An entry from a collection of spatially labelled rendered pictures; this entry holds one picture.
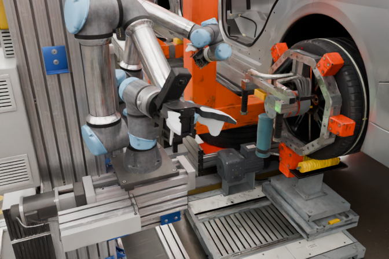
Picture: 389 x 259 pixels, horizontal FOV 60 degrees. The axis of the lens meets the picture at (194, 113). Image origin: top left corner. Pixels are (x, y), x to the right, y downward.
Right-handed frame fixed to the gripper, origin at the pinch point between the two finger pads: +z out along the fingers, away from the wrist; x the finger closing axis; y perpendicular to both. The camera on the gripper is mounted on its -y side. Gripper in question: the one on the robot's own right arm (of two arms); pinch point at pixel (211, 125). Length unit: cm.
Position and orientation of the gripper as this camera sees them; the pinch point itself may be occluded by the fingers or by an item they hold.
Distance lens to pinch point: 68.8
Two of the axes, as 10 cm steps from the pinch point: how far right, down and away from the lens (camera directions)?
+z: 6.1, 3.2, -7.3
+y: -1.1, 9.4, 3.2
